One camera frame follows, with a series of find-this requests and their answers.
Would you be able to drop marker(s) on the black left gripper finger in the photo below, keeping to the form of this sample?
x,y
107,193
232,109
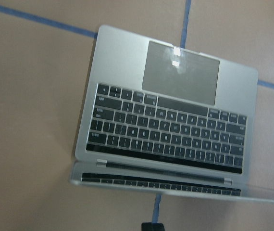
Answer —
x,y
148,226

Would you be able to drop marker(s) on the grey laptop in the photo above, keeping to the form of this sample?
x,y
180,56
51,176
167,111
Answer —
x,y
164,119

